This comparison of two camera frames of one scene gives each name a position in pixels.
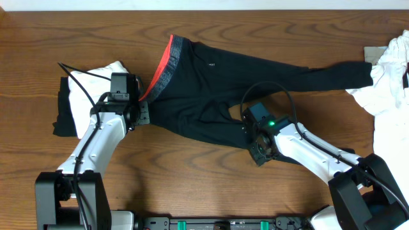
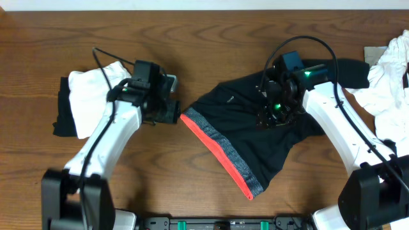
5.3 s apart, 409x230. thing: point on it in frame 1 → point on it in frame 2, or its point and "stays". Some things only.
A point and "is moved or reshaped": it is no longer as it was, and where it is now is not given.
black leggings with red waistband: [189, 89] is moved or reshaped
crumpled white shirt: [387, 100] stays
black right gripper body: [260, 155] → [278, 114]
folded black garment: [65, 124] stays
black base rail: [282, 223] stays
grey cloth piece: [372, 53] stays
